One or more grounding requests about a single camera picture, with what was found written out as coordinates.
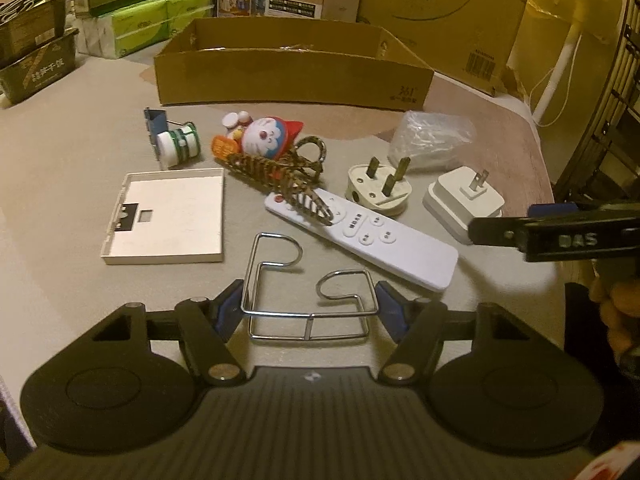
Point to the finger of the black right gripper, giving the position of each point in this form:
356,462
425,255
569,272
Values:
499,231
548,210

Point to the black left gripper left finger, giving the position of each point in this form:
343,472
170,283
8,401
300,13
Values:
205,326

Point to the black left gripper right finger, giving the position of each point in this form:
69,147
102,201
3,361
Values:
415,326

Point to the white two-pin adapter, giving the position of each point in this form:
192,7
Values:
460,196

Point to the chrome wire hook rack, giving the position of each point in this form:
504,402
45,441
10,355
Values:
338,307

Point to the white remote control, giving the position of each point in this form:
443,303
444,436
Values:
410,254

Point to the white square tray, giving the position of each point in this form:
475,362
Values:
170,216

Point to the clear dental floss pick box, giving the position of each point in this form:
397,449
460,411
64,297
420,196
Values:
431,141

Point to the white three-pin plug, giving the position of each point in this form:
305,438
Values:
380,188

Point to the leopard print hair claw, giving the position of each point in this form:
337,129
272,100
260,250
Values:
295,175

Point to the green white tape roll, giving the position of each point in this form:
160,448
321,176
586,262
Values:
178,146

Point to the Doraemon toy figure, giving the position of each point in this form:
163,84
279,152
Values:
269,137

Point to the person's right hand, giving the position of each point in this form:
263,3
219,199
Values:
619,312

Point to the white fan stand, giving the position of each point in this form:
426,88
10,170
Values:
588,17

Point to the large brown cardboard box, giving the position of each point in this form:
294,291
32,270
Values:
468,40

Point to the shallow cardboard tray box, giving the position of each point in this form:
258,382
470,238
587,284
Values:
290,60

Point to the green tissue pack bundle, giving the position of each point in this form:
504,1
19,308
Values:
133,28

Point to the dark green tin lower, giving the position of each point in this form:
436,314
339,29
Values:
40,68

